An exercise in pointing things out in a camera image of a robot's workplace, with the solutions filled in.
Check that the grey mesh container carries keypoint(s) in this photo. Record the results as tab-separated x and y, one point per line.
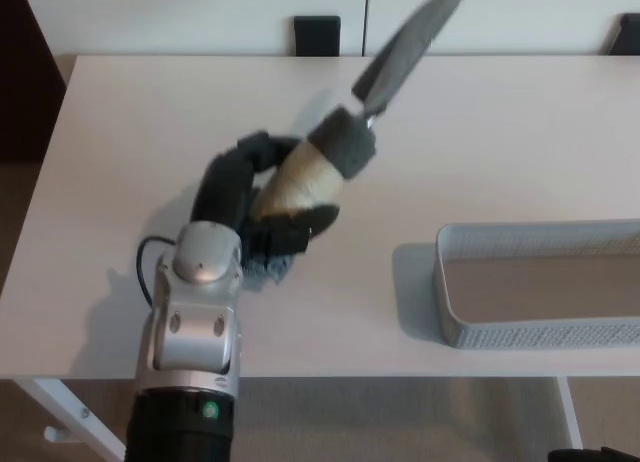
525	334

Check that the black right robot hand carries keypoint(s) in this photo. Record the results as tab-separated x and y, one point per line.
590	455

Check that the white desk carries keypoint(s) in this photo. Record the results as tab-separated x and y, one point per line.
450	157

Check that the dark brown furniture panel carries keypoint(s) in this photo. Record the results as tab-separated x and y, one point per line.
20	82

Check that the white cabinet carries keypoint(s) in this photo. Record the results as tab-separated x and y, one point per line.
150	12

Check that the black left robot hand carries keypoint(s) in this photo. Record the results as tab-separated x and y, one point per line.
222	187

